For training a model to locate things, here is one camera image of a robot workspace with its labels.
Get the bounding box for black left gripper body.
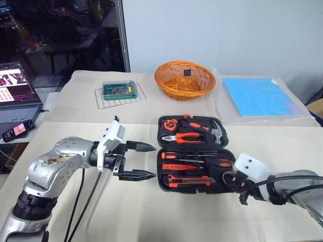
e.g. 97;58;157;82
103;143;128;177

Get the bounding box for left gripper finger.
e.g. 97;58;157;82
118;169;157;182
126;140;156;153

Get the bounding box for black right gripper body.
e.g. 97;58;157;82
233;173;265;205

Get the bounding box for grey tape roll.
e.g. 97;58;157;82
222;171;237;186

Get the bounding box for long shaft screwdriver black orange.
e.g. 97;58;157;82
160;150;219;160

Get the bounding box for orange test pen screwdriver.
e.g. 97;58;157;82
161;163;204;172

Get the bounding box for orange black utility knife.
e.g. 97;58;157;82
167;173;218;189

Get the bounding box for black tool case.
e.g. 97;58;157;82
156;114;237;195

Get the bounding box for orange black tape measure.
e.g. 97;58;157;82
162;119;180;131

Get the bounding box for beige table cover sheet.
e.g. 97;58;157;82
0;121;323;242
41;70;320;127

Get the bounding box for green bit box clear lid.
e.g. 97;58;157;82
101;80;138;101

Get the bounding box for blue sheet in plastic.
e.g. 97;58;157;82
212;68;315;125

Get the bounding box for orange woven basket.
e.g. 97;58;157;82
154;60;217;102

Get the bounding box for blue sheet board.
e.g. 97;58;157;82
222;77;301;117

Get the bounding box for white side table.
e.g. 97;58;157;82
0;91;62;146

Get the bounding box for brown cardboard box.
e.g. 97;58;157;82
306;98;323;127
4;142;30;170

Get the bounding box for black smartphone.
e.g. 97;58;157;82
2;119;36;143

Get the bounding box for open laptop computer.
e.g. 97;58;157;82
0;61;44;132

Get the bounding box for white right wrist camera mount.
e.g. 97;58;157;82
232;153;276;203

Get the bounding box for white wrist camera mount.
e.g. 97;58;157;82
96;119;126;173
232;153;276;203

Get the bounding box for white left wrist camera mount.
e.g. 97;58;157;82
96;119;126;173

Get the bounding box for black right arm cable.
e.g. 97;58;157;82
248;174;323;200

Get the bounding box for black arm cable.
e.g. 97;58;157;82
248;174;323;200
64;167;86;242
71;170;103;242

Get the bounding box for orange handled pliers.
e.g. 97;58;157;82
161;132;204;145

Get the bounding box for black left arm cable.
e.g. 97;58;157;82
64;167;86;242
71;170;103;242

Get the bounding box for metal wire rack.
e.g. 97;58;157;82
93;81;147;110

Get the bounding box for claw hammer black orange handle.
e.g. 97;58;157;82
179;119;227;146

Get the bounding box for metal window frame post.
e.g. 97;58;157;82
114;0;131;73

